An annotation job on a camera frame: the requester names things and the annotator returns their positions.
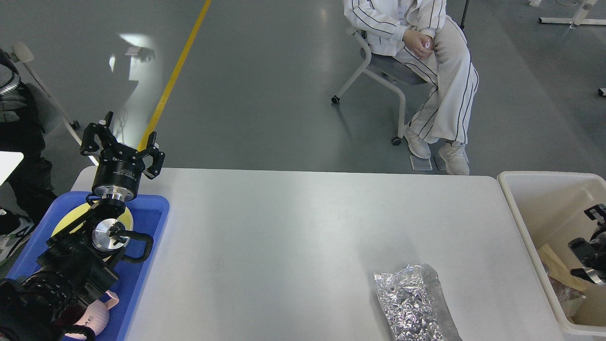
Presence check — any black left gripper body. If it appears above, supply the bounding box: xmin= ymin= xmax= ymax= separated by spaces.
xmin=92 ymin=155 xmax=145 ymax=202

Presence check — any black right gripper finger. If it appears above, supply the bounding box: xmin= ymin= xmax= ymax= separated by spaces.
xmin=584 ymin=204 xmax=606 ymax=227
xmin=568 ymin=238 xmax=606 ymax=285

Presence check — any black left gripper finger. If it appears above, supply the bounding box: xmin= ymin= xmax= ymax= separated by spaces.
xmin=80 ymin=112 xmax=119 ymax=162
xmin=135 ymin=132 xmax=165 ymax=179

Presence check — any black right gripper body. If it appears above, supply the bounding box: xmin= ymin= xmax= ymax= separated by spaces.
xmin=589 ymin=228 xmax=606 ymax=272

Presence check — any brown paper bag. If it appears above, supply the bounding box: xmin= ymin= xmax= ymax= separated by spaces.
xmin=537 ymin=244 xmax=588 ymax=293

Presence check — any silver foil bag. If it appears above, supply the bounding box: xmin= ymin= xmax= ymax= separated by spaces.
xmin=373 ymin=263 xmax=462 ymax=341
xmin=548 ymin=275 xmax=587 ymax=323

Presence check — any yellow plastic plate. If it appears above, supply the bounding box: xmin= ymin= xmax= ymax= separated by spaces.
xmin=51 ymin=204 xmax=134 ymax=260

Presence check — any pink HOME mug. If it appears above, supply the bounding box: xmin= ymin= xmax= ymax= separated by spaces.
xmin=63 ymin=290 xmax=120 ymax=337

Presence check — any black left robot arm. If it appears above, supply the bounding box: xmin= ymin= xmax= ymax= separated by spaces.
xmin=1 ymin=112 xmax=165 ymax=341

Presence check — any white plastic bin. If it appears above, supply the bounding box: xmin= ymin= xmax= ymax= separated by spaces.
xmin=498 ymin=172 xmax=606 ymax=341

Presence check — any grey chair at left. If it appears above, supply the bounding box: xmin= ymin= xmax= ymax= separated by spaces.
xmin=1 ymin=42 xmax=81 ymax=158

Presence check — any standing person in dark clothes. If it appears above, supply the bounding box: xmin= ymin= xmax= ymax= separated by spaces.
xmin=0 ymin=47 xmax=57 ymax=266

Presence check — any white side table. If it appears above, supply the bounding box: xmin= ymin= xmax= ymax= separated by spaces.
xmin=0 ymin=151 xmax=24 ymax=185

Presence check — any right floor marker plate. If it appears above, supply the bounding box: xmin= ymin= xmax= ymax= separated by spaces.
xmin=433 ymin=155 xmax=446 ymax=172

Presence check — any floor marker plate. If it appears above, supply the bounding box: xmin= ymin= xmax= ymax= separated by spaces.
xmin=433 ymin=155 xmax=446 ymax=172
xmin=410 ymin=155 xmax=433 ymax=172

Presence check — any left floor marker plate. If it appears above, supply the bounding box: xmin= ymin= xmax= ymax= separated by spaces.
xmin=410 ymin=155 xmax=433 ymax=172

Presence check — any grey rolling chair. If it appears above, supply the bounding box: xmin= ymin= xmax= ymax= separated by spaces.
xmin=331 ymin=27 xmax=426 ymax=145

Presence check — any seated person in white tracksuit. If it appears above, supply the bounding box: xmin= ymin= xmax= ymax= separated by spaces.
xmin=343 ymin=0 xmax=479 ymax=176

